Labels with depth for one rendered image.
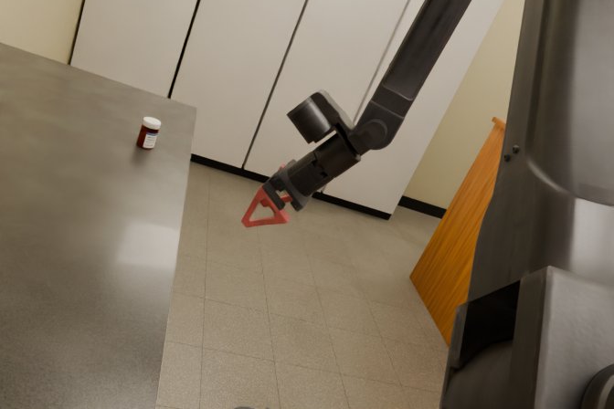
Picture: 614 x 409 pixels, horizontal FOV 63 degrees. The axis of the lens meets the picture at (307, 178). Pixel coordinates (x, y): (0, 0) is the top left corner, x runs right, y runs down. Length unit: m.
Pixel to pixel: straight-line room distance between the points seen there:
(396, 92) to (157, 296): 0.45
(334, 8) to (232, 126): 1.02
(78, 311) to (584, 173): 0.64
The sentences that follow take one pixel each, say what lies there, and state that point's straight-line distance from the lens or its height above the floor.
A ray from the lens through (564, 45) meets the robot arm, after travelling 0.22.
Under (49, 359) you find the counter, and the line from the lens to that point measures 0.66.
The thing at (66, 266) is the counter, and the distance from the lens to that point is 0.79.
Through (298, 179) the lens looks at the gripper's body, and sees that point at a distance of 0.78.
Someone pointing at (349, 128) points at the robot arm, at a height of 1.25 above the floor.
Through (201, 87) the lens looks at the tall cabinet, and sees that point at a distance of 3.41.
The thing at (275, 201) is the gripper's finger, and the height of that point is 1.11.
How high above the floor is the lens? 1.41
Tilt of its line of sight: 20 degrees down
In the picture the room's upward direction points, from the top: 24 degrees clockwise
